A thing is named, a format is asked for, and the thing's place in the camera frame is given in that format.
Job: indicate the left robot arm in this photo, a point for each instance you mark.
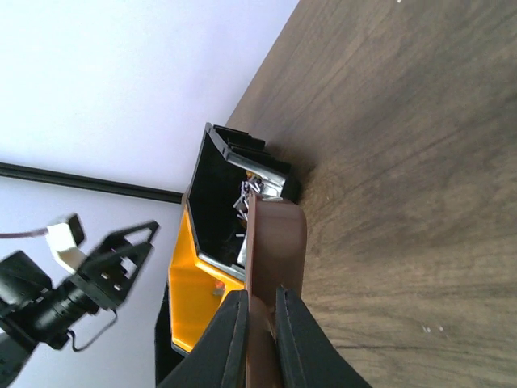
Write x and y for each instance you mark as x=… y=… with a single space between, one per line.
x=34 y=312

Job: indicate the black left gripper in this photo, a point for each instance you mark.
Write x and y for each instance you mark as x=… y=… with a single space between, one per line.
x=105 y=278

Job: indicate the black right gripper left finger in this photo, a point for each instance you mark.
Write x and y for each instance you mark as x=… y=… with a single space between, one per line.
x=219 y=357

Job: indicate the black enclosure frame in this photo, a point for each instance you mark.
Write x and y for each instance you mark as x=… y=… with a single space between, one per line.
x=32 y=174

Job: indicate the brown slotted plastic scoop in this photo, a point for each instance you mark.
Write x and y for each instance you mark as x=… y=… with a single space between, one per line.
x=276 y=240

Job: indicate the yellow bin with star candies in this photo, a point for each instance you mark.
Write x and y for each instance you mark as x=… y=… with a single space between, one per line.
x=194 y=303

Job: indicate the black bin with lollipops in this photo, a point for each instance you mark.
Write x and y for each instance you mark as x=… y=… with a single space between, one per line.
x=230 y=165

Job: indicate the pile of star gummies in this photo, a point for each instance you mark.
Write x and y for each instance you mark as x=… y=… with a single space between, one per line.
x=219 y=288

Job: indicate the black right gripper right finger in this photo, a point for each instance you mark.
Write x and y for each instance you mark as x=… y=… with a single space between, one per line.
x=307 y=357

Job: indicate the pile of lollipops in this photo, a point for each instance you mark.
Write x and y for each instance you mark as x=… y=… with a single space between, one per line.
x=248 y=198

